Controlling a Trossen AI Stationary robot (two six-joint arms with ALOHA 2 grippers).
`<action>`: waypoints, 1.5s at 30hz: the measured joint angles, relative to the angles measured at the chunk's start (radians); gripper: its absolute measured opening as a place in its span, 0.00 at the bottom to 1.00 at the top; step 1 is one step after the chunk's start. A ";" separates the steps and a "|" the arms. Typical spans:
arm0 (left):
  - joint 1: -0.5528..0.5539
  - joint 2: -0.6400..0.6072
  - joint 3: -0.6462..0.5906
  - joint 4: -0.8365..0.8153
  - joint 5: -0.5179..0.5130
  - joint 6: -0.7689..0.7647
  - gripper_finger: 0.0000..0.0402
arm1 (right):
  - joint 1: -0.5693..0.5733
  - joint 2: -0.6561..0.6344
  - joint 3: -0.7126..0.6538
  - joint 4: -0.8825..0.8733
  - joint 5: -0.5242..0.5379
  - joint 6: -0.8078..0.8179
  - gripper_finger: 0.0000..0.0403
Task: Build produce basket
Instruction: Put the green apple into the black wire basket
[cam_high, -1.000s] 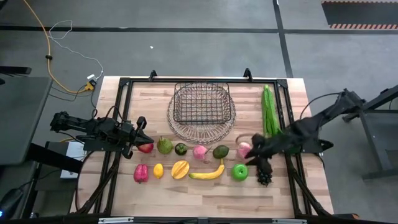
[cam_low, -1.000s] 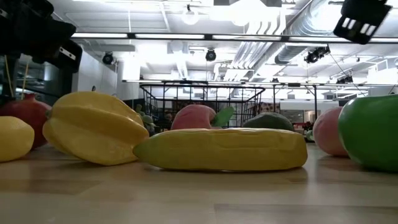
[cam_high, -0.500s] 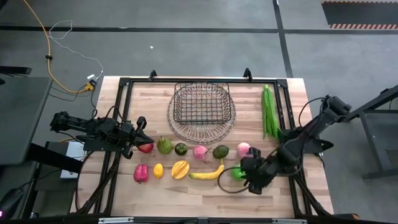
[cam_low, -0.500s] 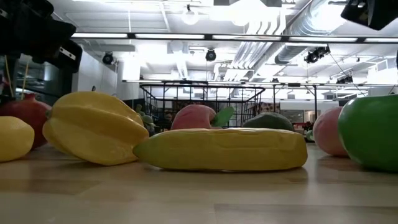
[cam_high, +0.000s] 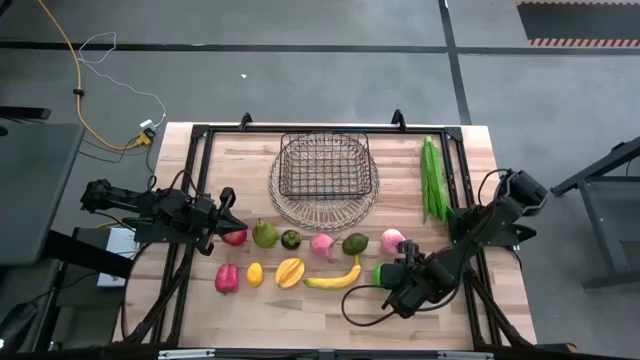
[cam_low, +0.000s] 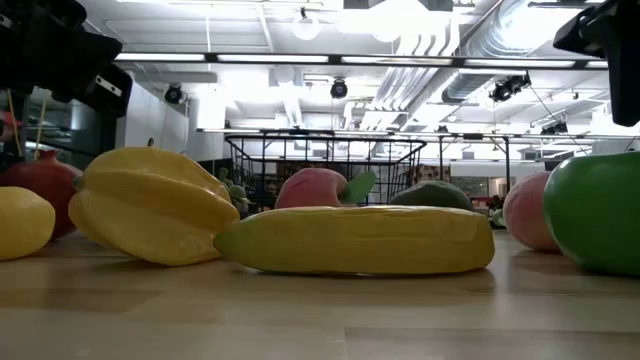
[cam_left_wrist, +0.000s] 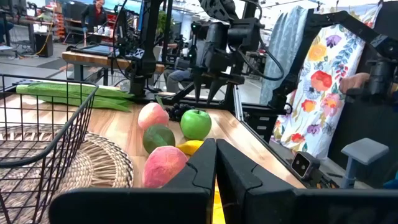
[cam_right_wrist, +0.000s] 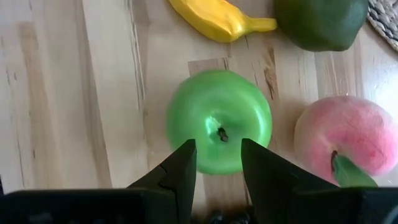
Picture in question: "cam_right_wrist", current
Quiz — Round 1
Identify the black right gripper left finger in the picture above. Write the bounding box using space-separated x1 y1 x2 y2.
0 139 198 224

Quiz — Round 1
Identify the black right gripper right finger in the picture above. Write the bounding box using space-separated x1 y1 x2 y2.
241 138 398 224

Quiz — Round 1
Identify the pink peach with green leaf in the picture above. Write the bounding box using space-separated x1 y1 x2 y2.
294 95 398 189

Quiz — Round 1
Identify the green apple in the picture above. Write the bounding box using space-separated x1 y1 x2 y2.
165 69 274 175

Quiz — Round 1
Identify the dark green avocado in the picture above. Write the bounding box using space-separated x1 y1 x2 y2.
272 0 369 52

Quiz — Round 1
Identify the yellow banana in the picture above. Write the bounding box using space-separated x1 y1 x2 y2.
169 0 278 44

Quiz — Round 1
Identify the wire mesh basket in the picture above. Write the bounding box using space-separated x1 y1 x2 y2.
366 0 398 52

